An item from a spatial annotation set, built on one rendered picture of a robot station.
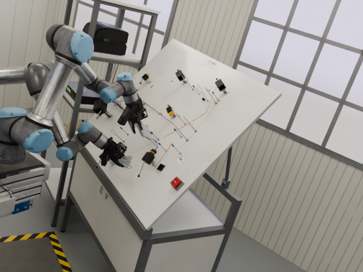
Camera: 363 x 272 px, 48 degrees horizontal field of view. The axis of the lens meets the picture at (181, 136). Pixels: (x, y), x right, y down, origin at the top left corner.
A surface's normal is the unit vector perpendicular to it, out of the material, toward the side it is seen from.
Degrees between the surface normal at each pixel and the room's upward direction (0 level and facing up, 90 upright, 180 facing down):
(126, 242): 90
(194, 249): 90
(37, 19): 90
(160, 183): 53
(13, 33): 90
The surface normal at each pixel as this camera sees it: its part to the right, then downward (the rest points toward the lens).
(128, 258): -0.82, -0.03
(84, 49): 0.85, 0.28
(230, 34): -0.56, 0.14
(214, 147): -0.49, -0.57
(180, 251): 0.51, 0.43
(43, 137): 0.74, 0.52
